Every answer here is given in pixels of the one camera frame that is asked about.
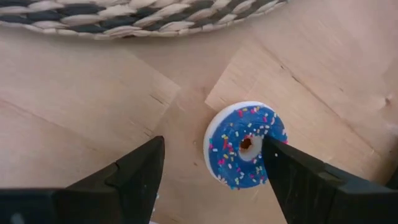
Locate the blue frosted sprinkle donut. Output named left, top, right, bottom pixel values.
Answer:
left=203, top=101, right=289, bottom=190

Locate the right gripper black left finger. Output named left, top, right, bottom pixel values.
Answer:
left=0, top=136, right=166, bottom=224

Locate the round woven placemat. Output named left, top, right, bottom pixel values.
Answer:
left=0, top=0, right=289, bottom=40

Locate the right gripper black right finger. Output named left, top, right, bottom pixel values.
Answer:
left=261, top=135, right=398, bottom=224

